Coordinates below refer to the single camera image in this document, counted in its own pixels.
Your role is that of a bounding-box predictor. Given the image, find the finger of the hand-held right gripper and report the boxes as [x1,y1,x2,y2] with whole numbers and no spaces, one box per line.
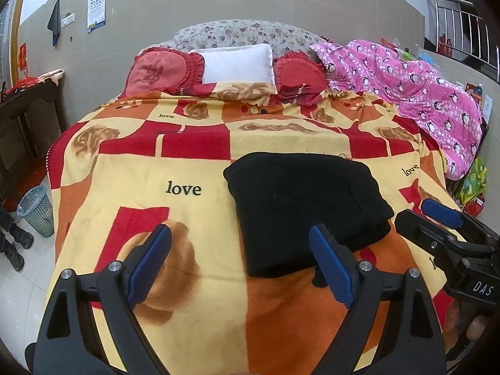
[394,210,485,260]
[421,198,500,245]

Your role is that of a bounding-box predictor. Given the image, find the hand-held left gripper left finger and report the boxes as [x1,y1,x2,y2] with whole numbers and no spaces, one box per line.
[33,224,173,375]

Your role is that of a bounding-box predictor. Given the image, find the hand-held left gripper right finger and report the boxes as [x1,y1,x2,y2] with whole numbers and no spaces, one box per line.
[308,223,446,375]

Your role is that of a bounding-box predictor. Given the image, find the black pants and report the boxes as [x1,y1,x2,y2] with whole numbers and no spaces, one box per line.
[223,152,395,278]

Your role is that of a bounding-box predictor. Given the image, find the person's right hand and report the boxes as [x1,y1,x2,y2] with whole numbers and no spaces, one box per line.
[445,299,495,344]

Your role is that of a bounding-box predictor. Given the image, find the green patterned bag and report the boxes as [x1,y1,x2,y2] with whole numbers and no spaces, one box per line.
[461,158,488,206]

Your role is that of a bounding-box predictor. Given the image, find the red orange yellow printed blanket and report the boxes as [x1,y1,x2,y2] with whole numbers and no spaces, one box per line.
[46,82,465,375]

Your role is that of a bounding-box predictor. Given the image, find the teal mesh waste basket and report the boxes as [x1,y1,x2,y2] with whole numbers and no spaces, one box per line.
[16,185,55,238]

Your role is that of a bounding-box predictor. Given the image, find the pink penguin print quilt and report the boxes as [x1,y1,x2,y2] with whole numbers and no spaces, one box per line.
[310,39,485,180]

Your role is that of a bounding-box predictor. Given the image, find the red floor mat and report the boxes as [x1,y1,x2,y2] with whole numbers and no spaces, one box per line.
[16,156,49,204]

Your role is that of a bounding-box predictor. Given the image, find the metal stair railing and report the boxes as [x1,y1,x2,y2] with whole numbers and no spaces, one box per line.
[425,0,500,71]

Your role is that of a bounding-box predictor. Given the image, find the large red frilled cushion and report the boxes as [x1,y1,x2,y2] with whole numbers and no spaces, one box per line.
[119,47,206,98]

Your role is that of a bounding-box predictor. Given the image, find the small red frilled cushion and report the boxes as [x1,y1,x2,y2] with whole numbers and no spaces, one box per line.
[273,51,329,104]

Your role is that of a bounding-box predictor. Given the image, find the dark wooden side table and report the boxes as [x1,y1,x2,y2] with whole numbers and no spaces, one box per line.
[0,78,69,204]

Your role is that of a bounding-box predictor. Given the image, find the pink cloth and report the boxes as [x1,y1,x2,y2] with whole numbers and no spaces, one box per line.
[39,68,65,87]

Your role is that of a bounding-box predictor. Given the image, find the white pillow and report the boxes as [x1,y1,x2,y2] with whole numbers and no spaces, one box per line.
[189,44,278,94]

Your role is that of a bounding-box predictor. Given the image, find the red tasselled ornament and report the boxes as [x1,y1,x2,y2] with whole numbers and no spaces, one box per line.
[6,78,40,94]

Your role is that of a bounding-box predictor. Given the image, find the floral grey pillow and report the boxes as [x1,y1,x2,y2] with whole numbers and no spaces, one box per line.
[173,19,325,61]

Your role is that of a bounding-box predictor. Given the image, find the dark hanging towel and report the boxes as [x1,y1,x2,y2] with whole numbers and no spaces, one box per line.
[47,0,61,45]

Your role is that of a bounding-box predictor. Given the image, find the eye chart wall poster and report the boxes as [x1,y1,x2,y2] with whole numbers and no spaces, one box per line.
[87,0,107,33]

